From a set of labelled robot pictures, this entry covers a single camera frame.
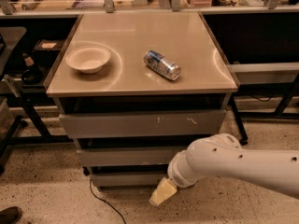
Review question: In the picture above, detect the grey drawer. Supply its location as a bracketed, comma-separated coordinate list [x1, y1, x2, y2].
[90, 172, 164, 187]
[77, 147, 185, 167]
[59, 109, 226, 138]

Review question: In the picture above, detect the dark glass bottle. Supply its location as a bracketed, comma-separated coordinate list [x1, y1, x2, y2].
[21, 52, 43, 85]

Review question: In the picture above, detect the grey bottom drawer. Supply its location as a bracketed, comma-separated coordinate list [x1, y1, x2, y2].
[90, 172, 164, 187]

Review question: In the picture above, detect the grey drawer cabinet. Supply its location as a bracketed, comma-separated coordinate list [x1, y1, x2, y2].
[47, 11, 237, 175]

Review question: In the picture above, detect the white paper bowl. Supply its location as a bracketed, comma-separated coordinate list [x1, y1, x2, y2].
[66, 46, 111, 74]

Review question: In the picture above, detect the black shoe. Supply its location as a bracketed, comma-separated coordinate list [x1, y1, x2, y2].
[0, 206, 21, 224]

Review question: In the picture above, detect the silver blue soda can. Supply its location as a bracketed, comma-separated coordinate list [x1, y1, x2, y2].
[143, 50, 181, 80]

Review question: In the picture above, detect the black floor cable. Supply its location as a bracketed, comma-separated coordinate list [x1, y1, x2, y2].
[89, 179, 127, 224]

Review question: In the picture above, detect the black side desk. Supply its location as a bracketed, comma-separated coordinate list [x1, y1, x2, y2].
[0, 27, 71, 174]

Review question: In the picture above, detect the grey top drawer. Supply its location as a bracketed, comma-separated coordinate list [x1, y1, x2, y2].
[59, 109, 226, 138]

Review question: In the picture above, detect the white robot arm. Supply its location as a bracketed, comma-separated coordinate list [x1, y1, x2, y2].
[149, 133, 299, 206]

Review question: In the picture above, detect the black table leg with caster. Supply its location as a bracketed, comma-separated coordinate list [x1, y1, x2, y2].
[229, 97, 248, 146]

